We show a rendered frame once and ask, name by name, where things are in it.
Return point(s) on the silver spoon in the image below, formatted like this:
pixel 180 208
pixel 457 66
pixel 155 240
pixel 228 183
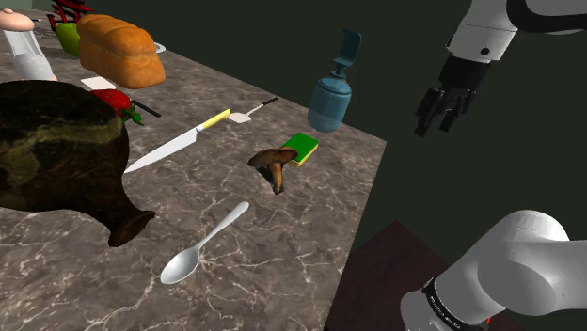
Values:
pixel 183 263

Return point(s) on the brown bread loaf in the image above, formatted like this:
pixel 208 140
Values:
pixel 119 50

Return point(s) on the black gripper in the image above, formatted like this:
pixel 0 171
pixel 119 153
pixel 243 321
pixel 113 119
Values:
pixel 463 73

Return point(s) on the brown mushroom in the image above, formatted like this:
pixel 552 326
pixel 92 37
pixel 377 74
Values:
pixel 274 158

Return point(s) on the red strawberry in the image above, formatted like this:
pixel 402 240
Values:
pixel 112 102

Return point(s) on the blue soap dispenser bottle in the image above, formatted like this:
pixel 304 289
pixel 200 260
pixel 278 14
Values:
pixel 329 103

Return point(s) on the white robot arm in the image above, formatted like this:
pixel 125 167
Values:
pixel 518 270

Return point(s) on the red rack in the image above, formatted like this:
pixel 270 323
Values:
pixel 69 10

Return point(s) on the green apple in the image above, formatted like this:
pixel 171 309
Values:
pixel 69 39

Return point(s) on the green and yellow sponge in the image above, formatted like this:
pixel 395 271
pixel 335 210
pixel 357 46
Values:
pixel 302 146

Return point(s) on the white plate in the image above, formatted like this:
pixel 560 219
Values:
pixel 160 47

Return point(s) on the dark red robot stand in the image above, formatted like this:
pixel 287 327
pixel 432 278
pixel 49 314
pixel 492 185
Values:
pixel 385 279

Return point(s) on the white and pink figure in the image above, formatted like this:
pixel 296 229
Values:
pixel 27 55

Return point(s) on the dark brown mottled vase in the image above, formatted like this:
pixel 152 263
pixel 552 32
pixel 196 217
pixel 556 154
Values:
pixel 59 151

